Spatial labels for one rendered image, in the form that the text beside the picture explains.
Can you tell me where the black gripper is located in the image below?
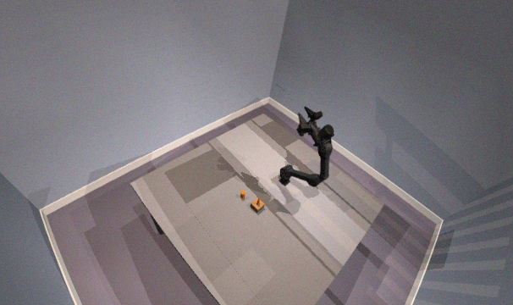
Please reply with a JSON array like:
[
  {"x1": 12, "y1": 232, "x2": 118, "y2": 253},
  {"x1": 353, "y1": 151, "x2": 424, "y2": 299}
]
[{"x1": 298, "y1": 107, "x2": 323, "y2": 135}]

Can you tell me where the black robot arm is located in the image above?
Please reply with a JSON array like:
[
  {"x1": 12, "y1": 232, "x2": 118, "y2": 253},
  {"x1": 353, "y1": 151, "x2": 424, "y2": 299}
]
[{"x1": 279, "y1": 121, "x2": 334, "y2": 186}]

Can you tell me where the tan square block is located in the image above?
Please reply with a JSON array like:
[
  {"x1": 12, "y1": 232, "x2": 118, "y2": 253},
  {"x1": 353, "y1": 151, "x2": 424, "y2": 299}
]
[{"x1": 250, "y1": 198, "x2": 265, "y2": 212}]

